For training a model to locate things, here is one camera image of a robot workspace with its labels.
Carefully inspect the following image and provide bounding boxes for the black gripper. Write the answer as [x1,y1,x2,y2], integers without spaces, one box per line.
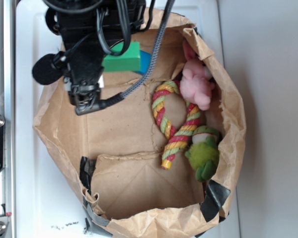
[44,0,146,116]

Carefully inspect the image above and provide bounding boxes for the green wooden block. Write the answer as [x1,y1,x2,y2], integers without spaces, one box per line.
[102,41,141,72]

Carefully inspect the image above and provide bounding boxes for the blue wooden block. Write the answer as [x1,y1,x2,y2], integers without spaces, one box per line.
[135,51,151,75]

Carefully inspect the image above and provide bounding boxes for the black foam microphone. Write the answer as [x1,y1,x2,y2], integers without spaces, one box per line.
[32,52,67,85]

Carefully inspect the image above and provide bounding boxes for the pink plush bunny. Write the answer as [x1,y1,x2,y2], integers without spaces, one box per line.
[180,40,215,111]

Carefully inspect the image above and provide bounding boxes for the brown paper bag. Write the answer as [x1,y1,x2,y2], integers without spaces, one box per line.
[33,13,246,238]

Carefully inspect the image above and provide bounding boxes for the green plush toy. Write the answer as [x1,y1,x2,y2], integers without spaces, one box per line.
[185,125,221,182]

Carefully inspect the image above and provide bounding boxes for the white plastic tray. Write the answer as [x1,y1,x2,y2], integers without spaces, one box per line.
[14,0,241,238]

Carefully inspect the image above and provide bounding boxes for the black thin cables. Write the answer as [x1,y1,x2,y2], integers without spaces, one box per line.
[43,0,156,57]

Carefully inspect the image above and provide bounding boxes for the grey braided cable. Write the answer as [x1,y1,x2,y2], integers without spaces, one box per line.
[99,0,176,109]

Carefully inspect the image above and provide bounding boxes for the aluminium extrusion rail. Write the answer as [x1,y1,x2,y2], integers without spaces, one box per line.
[0,0,17,238]

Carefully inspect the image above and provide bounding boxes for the multicolour twisted rope toy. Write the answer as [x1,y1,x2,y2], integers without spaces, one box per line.
[151,81,201,170]

